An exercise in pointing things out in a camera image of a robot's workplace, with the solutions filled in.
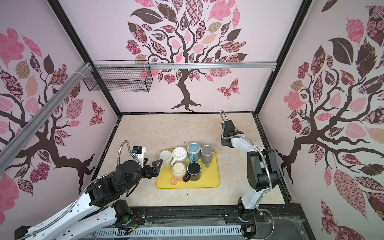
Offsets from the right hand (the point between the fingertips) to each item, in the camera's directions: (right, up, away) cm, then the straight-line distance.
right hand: (229, 138), depth 96 cm
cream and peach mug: (-31, -17, -16) cm, 39 cm away
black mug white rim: (-23, -16, -16) cm, 32 cm away
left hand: (-42, -10, -24) cm, 50 cm away
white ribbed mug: (-32, -9, -8) cm, 34 cm away
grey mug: (-16, -9, -11) cm, 21 cm away
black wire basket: (-71, +41, -1) cm, 82 cm away
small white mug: (-40, -11, -8) cm, 42 cm away
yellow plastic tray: (-14, -23, -8) cm, 28 cm away
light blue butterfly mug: (-24, -7, -10) cm, 27 cm away
